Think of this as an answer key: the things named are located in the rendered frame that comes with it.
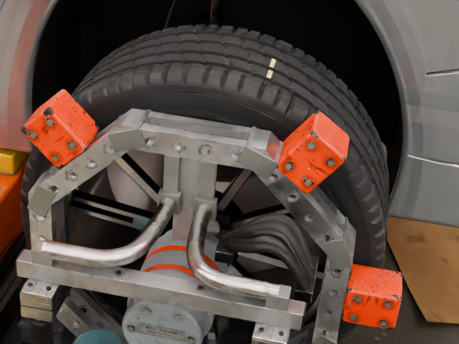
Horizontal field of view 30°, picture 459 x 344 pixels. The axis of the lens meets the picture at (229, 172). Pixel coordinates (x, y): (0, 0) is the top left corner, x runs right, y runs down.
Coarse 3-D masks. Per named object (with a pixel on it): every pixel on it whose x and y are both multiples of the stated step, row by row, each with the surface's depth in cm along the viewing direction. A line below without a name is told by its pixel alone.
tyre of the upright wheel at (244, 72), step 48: (144, 48) 149; (192, 48) 143; (240, 48) 144; (288, 48) 149; (96, 96) 139; (144, 96) 137; (192, 96) 135; (240, 96) 134; (288, 96) 136; (336, 96) 147; (336, 192) 139; (384, 192) 150; (384, 240) 145
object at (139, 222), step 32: (128, 160) 147; (96, 192) 169; (224, 192) 147; (96, 224) 168; (128, 224) 154; (224, 224) 155; (256, 256) 152; (320, 256) 165; (320, 288) 152; (224, 320) 169
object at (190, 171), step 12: (180, 144) 133; (180, 168) 133; (192, 168) 133; (180, 180) 135; (192, 180) 134; (192, 192) 135; (192, 204) 137; (180, 216) 138; (192, 216) 138; (180, 228) 139
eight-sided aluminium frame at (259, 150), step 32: (128, 128) 131; (160, 128) 131; (192, 128) 134; (224, 128) 132; (256, 128) 133; (96, 160) 135; (224, 160) 130; (256, 160) 129; (32, 192) 141; (64, 192) 140; (288, 192) 131; (320, 192) 136; (32, 224) 144; (64, 224) 151; (320, 224) 133; (352, 256) 135; (64, 320) 155; (96, 320) 159; (320, 320) 143
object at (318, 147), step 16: (320, 112) 131; (304, 128) 130; (320, 128) 127; (336, 128) 131; (288, 144) 131; (304, 144) 126; (320, 144) 126; (336, 144) 127; (288, 160) 128; (304, 160) 128; (320, 160) 127; (336, 160) 127; (288, 176) 130; (304, 176) 129; (320, 176) 129
